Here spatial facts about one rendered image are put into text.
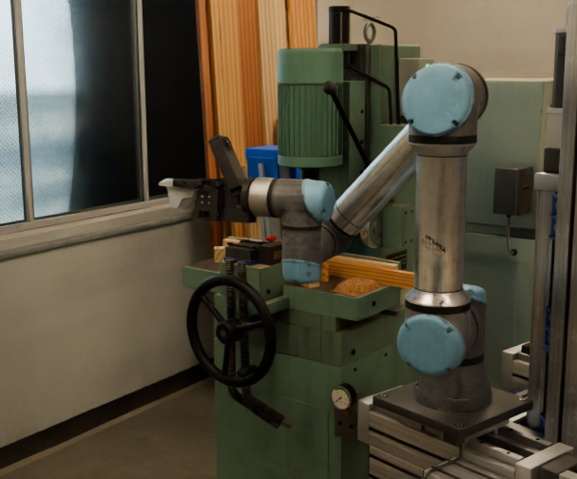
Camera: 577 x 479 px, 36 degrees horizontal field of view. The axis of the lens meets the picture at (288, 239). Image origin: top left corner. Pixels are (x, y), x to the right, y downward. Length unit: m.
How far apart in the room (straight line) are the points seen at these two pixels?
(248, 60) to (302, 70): 1.79
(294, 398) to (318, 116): 0.75
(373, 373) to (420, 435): 0.63
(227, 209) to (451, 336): 0.49
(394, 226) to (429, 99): 1.02
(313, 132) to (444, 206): 0.86
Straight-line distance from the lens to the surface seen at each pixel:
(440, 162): 1.50
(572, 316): 1.73
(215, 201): 1.69
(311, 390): 2.33
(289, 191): 1.62
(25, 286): 3.37
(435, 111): 1.47
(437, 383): 1.72
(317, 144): 2.31
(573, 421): 1.79
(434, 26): 4.82
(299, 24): 4.39
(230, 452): 2.60
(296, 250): 1.63
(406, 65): 2.54
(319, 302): 2.24
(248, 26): 4.10
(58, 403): 3.59
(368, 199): 1.70
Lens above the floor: 1.46
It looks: 11 degrees down
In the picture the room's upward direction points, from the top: straight up
